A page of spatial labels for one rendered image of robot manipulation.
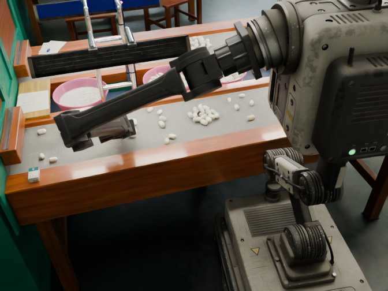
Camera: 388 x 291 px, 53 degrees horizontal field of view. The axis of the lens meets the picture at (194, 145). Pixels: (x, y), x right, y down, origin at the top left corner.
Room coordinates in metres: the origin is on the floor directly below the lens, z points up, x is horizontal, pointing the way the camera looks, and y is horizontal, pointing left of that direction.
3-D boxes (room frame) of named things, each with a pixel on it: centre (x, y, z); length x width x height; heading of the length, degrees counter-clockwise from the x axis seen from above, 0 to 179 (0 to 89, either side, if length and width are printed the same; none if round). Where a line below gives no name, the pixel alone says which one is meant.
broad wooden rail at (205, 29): (2.32, 0.10, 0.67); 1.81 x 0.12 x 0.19; 105
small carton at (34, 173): (1.06, 0.60, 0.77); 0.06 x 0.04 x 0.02; 15
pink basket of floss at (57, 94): (1.64, 0.54, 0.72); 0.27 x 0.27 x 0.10
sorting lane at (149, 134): (1.46, -0.13, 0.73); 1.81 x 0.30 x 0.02; 105
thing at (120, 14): (1.87, 0.42, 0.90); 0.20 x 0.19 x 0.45; 105
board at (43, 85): (1.58, 0.75, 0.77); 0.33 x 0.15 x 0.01; 15
